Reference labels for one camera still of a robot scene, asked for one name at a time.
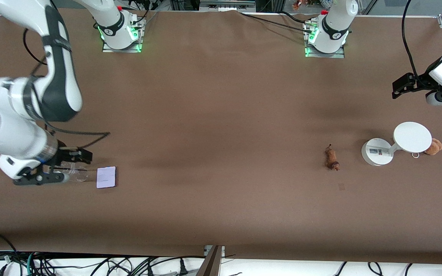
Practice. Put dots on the brown lion statue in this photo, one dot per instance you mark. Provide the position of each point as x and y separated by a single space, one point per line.
332 157

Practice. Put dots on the brown wooden post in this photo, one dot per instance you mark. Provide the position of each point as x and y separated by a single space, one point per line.
210 264

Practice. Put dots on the metal base plate of left arm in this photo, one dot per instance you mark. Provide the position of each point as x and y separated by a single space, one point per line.
324 54

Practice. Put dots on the white round stand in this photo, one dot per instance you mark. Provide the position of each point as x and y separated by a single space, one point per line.
411 138

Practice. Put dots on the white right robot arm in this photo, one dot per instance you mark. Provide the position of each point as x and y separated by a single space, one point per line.
14 130

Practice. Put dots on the clear plastic cup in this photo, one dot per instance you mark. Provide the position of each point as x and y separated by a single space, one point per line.
79 174

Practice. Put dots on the black power plug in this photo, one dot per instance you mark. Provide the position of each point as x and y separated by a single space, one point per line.
183 268

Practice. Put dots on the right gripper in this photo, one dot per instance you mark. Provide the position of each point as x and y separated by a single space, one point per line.
63 155

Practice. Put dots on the brown table cloth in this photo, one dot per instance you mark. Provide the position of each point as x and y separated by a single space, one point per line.
221 115

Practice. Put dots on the metal base plate of right arm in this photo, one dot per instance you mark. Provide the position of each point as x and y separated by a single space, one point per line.
138 36

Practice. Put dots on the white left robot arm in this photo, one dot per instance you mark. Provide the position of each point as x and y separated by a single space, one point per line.
336 27

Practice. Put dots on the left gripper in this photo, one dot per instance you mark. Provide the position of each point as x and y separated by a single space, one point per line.
423 80

